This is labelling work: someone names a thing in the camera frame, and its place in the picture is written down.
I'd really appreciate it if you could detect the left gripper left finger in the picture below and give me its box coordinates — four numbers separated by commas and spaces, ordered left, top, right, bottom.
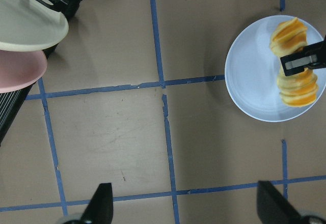
79, 183, 114, 224

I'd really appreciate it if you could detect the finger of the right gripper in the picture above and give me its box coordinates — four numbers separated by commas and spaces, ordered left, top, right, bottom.
280, 38, 325, 76

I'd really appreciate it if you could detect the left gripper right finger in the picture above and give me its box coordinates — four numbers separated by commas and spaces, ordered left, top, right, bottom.
256, 181, 302, 224

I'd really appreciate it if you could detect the orange striped bread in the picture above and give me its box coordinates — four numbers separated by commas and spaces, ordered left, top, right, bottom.
269, 17, 319, 107

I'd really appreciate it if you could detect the blue plate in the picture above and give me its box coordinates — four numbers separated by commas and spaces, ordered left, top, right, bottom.
225, 15, 312, 122

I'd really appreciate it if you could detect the pink plate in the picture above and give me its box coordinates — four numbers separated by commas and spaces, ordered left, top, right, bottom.
1, 50, 47, 93

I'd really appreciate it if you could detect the cream plate in rack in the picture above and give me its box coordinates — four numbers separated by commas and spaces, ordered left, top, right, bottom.
1, 0, 69, 51

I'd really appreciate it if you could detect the black dish rack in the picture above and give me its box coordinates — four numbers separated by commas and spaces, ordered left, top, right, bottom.
1, 0, 82, 138

